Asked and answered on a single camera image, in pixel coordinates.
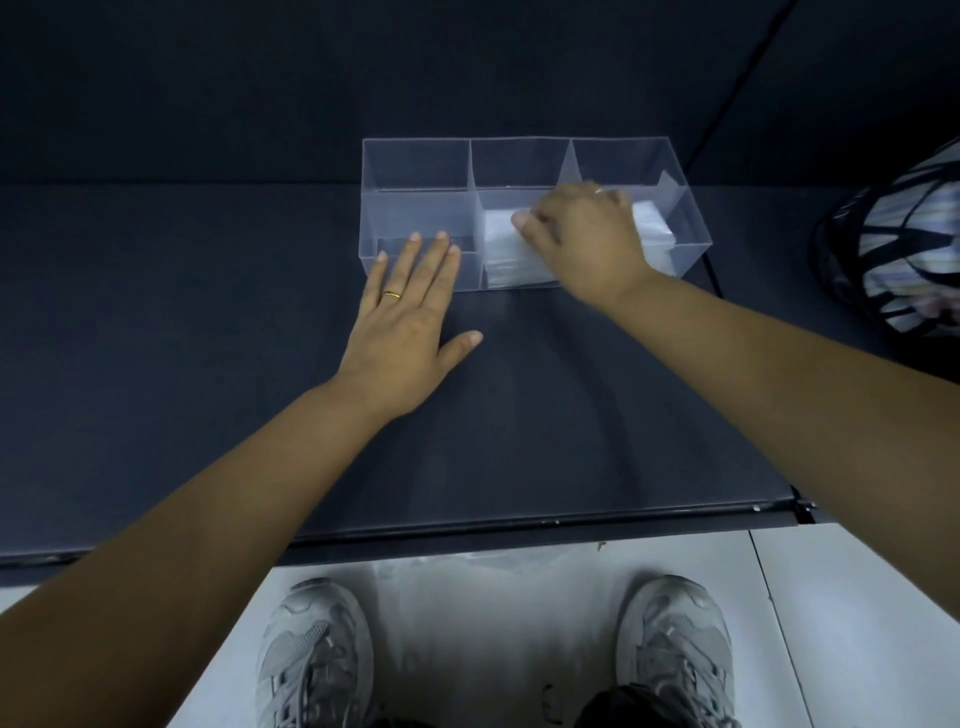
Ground pile of plastic bags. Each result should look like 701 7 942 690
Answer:
367 549 624 728

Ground person's right hand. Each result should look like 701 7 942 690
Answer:
510 179 665 316

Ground person's right forearm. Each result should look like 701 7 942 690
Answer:
607 273 960 624

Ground person's left grey shoe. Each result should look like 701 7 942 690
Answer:
254 577 376 728

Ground person's left forearm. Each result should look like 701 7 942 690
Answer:
0 378 391 728

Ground person's grey shoe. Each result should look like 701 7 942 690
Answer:
614 575 740 728
254 577 376 728

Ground person's left hand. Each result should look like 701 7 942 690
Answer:
335 231 485 421

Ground black trousers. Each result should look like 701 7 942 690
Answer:
374 680 684 728

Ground black white striped tote bag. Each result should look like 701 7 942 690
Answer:
809 137 960 339

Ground clear three-compartment plastic box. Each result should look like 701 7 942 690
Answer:
359 135 714 294

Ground person's right grey shoe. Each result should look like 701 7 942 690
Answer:
614 575 740 728

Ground stack of plastic bags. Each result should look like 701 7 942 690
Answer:
629 198 680 277

